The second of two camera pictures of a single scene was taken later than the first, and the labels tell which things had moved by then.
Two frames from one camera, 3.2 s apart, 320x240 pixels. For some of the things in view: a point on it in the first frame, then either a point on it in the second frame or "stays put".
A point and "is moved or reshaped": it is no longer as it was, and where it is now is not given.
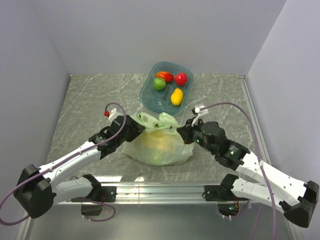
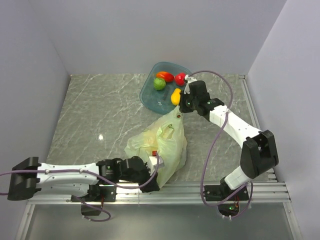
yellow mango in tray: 177,96 stays put
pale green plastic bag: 161,143 is moved or reshaped
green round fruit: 159,83 stays put
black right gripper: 186,131 -> 182,107
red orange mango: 167,76 stays put
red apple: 181,79 stays put
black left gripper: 136,129 -> 155,187
